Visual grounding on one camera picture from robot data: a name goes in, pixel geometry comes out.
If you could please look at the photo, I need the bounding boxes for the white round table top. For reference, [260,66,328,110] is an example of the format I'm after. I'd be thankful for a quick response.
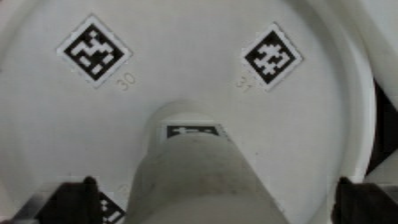
[0,0,374,224]

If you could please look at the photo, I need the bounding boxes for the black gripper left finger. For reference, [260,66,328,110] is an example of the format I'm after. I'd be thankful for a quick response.
[10,176,100,224]

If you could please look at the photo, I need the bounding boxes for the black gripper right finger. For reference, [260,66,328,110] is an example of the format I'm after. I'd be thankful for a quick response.
[331,177,398,224]

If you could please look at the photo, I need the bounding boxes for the white cylindrical table leg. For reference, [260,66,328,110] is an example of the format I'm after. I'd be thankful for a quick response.
[124,123,291,224]

